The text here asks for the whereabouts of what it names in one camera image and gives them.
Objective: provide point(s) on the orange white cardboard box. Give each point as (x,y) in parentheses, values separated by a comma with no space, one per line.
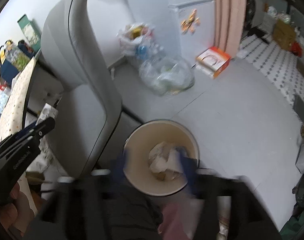
(213,61)

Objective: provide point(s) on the white fridge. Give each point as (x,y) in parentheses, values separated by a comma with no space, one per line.
(154,10)

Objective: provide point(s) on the brown cardboard box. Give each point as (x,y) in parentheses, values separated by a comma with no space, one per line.
(283,33)

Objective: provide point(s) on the dark cloth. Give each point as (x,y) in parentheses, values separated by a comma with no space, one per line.
(131,215)

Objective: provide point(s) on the white dotted floor mat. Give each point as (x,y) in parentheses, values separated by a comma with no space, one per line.
(279,65)

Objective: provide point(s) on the pink curtain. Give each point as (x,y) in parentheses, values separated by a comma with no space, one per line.
(229,17)

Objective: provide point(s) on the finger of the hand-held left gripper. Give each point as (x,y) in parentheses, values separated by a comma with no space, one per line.
(40,132)
(45,123)

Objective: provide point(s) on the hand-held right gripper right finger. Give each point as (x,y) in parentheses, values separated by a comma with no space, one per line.
(189,170)

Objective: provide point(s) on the green tall box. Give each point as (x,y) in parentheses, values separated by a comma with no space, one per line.
(30,32)

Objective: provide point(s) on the cream round waste bin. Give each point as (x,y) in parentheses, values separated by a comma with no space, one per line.
(142,142)

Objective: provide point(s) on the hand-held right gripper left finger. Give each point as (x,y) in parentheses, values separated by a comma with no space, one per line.
(119,166)

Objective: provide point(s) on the cluster of fridge magnets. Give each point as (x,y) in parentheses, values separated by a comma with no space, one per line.
(190,21)

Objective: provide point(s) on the pink cloth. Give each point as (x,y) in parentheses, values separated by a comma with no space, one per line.
(178,220)

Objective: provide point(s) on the clear plastic bag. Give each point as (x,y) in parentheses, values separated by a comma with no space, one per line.
(167,76)

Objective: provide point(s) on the person's left hand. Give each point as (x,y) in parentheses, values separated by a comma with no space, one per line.
(14,212)

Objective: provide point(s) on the white plastic bag of rubbish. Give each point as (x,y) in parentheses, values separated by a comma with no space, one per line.
(134,40)

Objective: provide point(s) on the paper wad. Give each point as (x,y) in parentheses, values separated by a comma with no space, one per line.
(164,160)

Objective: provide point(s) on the navy tote bag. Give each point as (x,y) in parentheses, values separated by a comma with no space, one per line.
(10,66)

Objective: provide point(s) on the large clear plastic bottle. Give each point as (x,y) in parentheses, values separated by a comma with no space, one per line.
(19,55)

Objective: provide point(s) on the grey upholstered chair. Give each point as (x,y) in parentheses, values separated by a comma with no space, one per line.
(76,67)

